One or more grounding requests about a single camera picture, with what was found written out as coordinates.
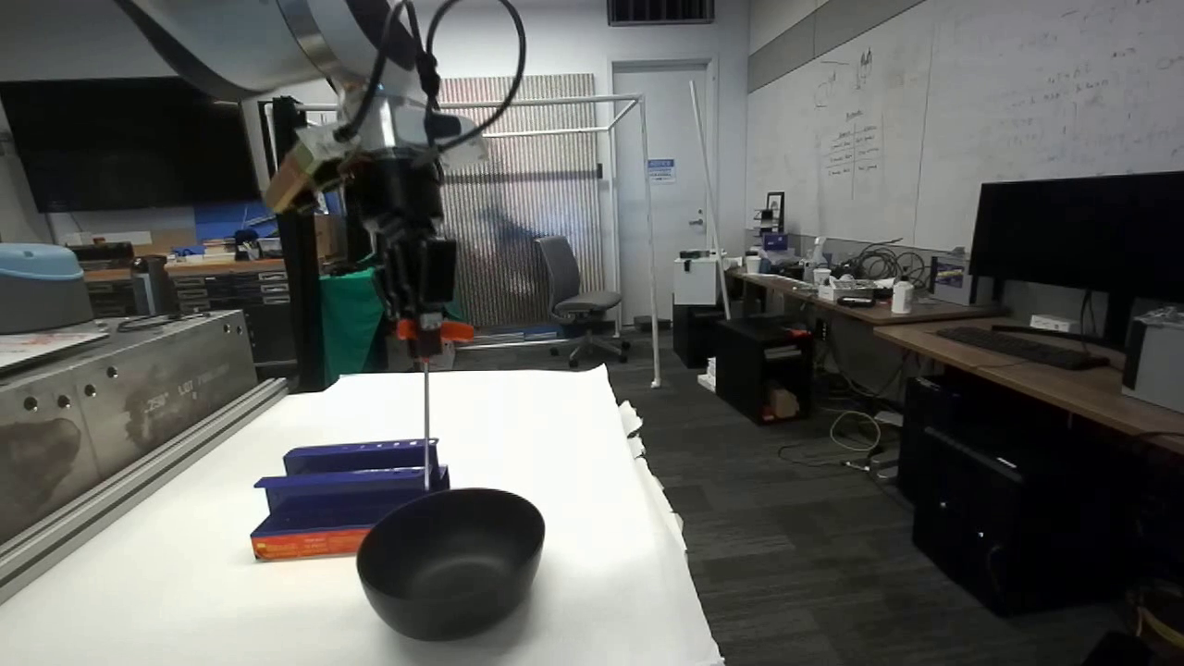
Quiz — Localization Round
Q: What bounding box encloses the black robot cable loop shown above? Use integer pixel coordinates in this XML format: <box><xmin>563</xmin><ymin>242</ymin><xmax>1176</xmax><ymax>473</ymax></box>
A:
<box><xmin>328</xmin><ymin>0</ymin><xmax>529</xmax><ymax>157</ymax></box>

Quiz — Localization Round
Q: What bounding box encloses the blue and orange tool holder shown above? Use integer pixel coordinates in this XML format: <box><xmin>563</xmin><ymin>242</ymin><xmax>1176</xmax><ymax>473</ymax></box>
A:
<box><xmin>253</xmin><ymin>439</ymin><xmax>453</xmax><ymax>561</ymax></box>

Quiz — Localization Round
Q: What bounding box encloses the white table cloth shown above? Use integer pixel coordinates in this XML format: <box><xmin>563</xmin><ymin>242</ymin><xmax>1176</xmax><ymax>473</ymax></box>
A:
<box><xmin>0</xmin><ymin>369</ymin><xmax>722</xmax><ymax>666</ymax></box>

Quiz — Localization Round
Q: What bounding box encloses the orange handled T hex key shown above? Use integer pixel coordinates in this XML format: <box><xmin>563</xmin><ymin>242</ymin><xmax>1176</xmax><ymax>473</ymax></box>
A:
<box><xmin>416</xmin><ymin>316</ymin><xmax>474</xmax><ymax>485</ymax></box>

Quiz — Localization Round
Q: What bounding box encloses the green cart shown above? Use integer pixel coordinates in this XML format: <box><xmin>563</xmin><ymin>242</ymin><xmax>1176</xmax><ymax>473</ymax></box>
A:
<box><xmin>321</xmin><ymin>269</ymin><xmax>386</xmax><ymax>375</ymax></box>

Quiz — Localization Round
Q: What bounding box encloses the wooden desk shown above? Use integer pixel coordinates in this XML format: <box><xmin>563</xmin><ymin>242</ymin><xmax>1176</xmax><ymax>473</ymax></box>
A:
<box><xmin>740</xmin><ymin>273</ymin><xmax>1184</xmax><ymax>454</ymax></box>

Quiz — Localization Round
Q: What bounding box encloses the blue grey machine cover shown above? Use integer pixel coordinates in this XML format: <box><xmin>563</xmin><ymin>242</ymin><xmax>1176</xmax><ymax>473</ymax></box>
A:
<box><xmin>0</xmin><ymin>244</ymin><xmax>92</xmax><ymax>334</ymax></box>

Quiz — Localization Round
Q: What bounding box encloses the black cabinet under desk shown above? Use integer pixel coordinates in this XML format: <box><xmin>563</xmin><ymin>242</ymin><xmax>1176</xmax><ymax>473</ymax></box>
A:
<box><xmin>899</xmin><ymin>376</ymin><xmax>1137</xmax><ymax>616</ymax></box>

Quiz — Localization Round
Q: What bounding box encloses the black computer monitor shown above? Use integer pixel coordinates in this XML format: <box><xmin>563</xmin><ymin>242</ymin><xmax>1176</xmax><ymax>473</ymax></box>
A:
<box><xmin>968</xmin><ymin>169</ymin><xmax>1184</xmax><ymax>339</ymax></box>

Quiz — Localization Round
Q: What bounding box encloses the grey metal rail base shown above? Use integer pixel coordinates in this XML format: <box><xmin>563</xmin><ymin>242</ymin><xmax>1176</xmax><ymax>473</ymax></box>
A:
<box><xmin>0</xmin><ymin>311</ymin><xmax>284</xmax><ymax>596</ymax></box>

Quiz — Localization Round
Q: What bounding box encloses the white box on desk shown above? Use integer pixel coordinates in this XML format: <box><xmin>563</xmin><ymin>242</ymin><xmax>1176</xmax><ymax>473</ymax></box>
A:
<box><xmin>1120</xmin><ymin>309</ymin><xmax>1184</xmax><ymax>410</ymax></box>

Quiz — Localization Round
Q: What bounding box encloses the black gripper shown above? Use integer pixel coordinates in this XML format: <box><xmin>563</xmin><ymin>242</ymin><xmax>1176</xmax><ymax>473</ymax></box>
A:
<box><xmin>347</xmin><ymin>152</ymin><xmax>454</xmax><ymax>360</ymax></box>

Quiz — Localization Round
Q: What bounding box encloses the white door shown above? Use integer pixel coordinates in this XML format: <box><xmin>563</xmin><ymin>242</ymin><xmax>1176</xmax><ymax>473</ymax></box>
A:
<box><xmin>613</xmin><ymin>63</ymin><xmax>711</xmax><ymax>323</ymax></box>

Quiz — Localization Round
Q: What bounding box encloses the black keyboard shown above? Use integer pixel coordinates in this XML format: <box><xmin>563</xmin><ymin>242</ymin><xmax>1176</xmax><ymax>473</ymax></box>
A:
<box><xmin>936</xmin><ymin>325</ymin><xmax>1105</xmax><ymax>369</ymax></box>

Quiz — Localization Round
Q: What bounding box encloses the black bowl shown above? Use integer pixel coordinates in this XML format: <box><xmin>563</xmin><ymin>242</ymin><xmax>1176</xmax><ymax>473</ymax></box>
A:
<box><xmin>355</xmin><ymin>490</ymin><xmax>549</xmax><ymax>639</ymax></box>

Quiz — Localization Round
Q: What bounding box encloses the white pipe frame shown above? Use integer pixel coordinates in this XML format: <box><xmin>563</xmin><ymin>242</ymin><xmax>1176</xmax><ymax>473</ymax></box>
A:
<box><xmin>443</xmin><ymin>96</ymin><xmax>664</xmax><ymax>376</ymax></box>

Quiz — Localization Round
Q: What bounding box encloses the black computer tower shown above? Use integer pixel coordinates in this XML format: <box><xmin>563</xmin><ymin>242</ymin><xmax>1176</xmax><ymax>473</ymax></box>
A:
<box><xmin>717</xmin><ymin>317</ymin><xmax>814</xmax><ymax>425</ymax></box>

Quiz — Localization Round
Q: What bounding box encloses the grey office chair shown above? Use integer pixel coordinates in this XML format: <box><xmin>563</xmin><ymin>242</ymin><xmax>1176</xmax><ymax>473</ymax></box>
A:
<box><xmin>537</xmin><ymin>233</ymin><xmax>629</xmax><ymax>368</ymax></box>

